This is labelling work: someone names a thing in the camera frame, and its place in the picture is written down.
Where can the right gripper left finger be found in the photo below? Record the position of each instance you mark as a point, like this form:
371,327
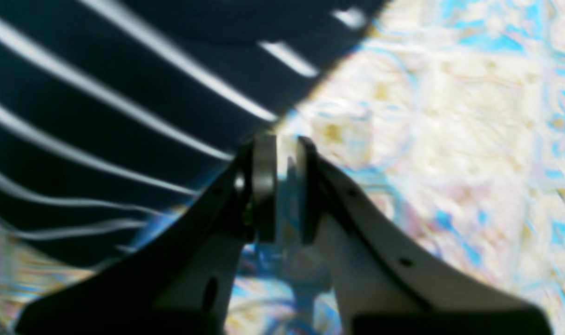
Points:
181,282

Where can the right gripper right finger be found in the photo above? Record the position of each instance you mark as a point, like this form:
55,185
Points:
384,282

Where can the navy white striped T-shirt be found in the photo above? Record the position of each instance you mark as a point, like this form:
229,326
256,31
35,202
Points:
113,111

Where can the patterned tile tablecloth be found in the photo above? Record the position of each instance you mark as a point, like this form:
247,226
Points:
450,116

